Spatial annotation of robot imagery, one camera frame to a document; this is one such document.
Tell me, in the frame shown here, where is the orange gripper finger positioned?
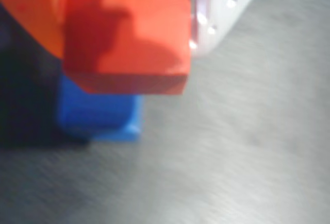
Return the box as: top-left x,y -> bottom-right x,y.
0,0 -> 68,60

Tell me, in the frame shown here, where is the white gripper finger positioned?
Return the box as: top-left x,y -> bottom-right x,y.
190,0 -> 269,59

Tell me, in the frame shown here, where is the red cube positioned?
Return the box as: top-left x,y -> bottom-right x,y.
62,0 -> 193,96

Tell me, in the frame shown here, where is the blue cube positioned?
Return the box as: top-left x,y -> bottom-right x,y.
56,75 -> 144,143

